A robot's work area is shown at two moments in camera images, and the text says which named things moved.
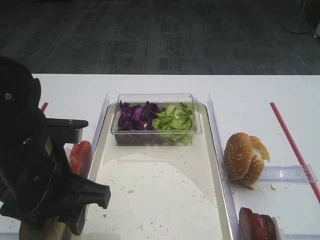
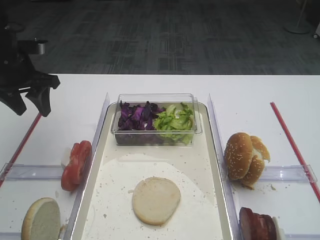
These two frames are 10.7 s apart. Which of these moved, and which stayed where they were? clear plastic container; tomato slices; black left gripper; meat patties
Moved: black left gripper
Stayed: tomato slices; meat patties; clear plastic container
